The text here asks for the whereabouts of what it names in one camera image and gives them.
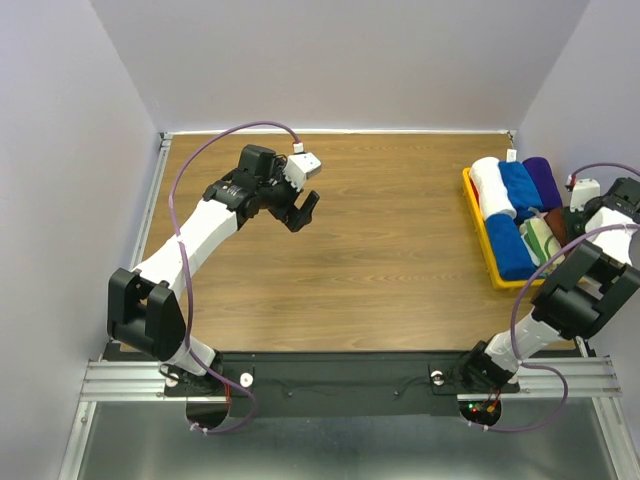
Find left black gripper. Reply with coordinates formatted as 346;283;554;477
257;158;319;232

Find brown towel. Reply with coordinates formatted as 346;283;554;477
544;207;569;247

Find green cream patterned towel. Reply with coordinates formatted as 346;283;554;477
516;217;561;280

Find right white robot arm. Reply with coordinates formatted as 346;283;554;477
456;177;639;391

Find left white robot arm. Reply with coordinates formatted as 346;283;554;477
107;159;321;394

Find purple rolled towel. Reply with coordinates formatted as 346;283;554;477
523;157;563;212

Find blue teal rolled towel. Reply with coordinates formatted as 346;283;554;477
485;214;529;281

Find white rolled towel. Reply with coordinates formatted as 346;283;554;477
469;157;516;220

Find yellow plastic tray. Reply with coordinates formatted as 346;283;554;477
461;167;530;291

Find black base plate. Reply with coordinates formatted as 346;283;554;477
160;351;497;419

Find aluminium frame rail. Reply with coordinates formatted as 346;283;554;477
62;133;638;479

